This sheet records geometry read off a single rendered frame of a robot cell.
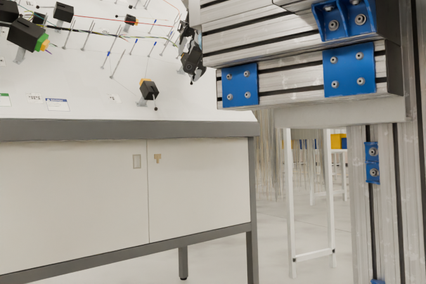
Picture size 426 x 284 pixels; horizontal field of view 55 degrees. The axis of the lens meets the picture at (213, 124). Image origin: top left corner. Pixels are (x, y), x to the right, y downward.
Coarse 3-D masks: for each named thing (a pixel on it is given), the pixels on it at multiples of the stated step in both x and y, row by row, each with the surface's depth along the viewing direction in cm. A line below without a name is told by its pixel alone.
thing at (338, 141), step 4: (332, 136) 479; (336, 136) 474; (340, 136) 470; (344, 136) 474; (312, 140) 508; (332, 140) 479; (336, 140) 474; (340, 140) 470; (344, 140) 463; (292, 144) 546; (296, 144) 550; (300, 144) 525; (304, 144) 520; (332, 144) 479; (336, 144) 474; (340, 144) 470; (344, 144) 463; (292, 148) 546; (300, 148) 525; (316, 148) 502; (320, 148) 497; (332, 148) 479; (336, 148) 474; (340, 148) 469; (344, 148) 463
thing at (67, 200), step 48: (0, 144) 123; (48, 144) 132; (96, 144) 143; (144, 144) 155; (0, 192) 122; (48, 192) 131; (96, 192) 142; (144, 192) 154; (0, 240) 122; (48, 240) 131; (96, 240) 141; (144, 240) 153
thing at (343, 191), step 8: (312, 152) 483; (336, 152) 504; (344, 152) 512; (344, 160) 511; (312, 168) 482; (344, 168) 510; (344, 176) 509; (272, 184) 608; (344, 184) 508; (312, 192) 480; (336, 192) 500; (344, 192) 508; (312, 200) 480; (344, 200) 508
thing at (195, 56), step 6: (192, 48) 164; (198, 48) 164; (192, 54) 164; (198, 54) 163; (186, 60) 163; (192, 60) 163; (198, 60) 163; (186, 66) 162; (192, 66) 162; (186, 72) 163; (192, 72) 162
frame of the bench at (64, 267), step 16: (240, 224) 186; (256, 224) 192; (176, 240) 162; (192, 240) 167; (208, 240) 173; (256, 240) 191; (96, 256) 141; (112, 256) 144; (128, 256) 148; (256, 256) 191; (16, 272) 124; (32, 272) 127; (48, 272) 130; (64, 272) 133; (256, 272) 190
